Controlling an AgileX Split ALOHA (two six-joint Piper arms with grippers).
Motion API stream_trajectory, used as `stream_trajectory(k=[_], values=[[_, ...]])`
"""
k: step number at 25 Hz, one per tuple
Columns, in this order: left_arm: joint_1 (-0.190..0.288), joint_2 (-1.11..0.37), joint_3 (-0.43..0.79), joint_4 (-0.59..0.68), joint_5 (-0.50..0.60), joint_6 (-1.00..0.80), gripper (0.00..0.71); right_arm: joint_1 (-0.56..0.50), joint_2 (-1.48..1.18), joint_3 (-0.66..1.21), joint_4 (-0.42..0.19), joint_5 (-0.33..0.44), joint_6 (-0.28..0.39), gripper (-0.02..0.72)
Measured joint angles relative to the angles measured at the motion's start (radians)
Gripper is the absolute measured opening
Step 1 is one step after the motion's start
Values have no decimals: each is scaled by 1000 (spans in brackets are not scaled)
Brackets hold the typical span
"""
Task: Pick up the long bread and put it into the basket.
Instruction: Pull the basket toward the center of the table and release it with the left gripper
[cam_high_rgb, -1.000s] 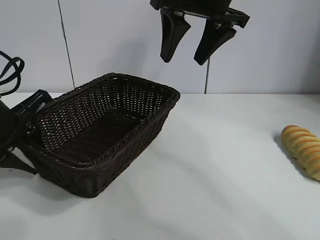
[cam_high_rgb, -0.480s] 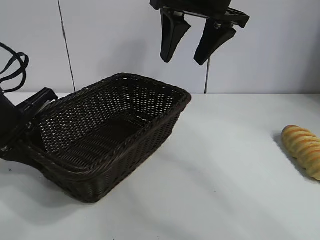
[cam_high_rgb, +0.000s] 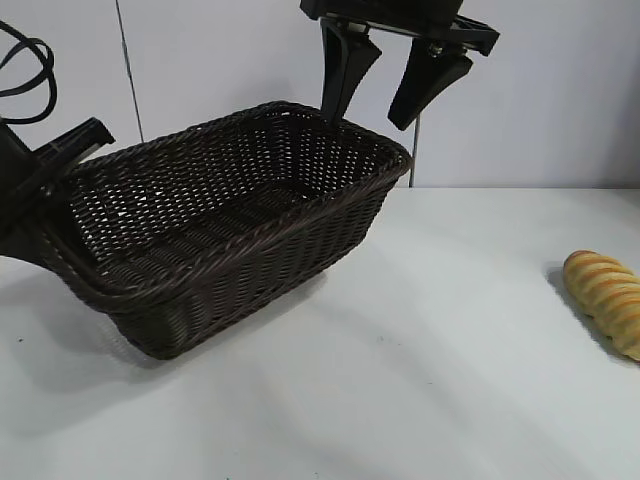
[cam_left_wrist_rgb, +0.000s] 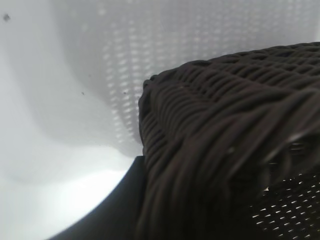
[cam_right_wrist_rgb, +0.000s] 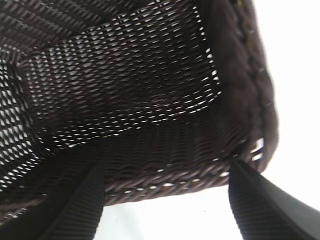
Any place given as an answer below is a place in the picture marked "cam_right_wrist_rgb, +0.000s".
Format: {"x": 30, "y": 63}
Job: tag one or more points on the dark brown wicker basket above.
{"x": 125, "y": 87}

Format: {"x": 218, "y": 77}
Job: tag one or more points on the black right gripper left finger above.
{"x": 65, "y": 220}

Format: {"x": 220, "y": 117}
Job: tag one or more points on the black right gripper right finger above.
{"x": 270, "y": 207}

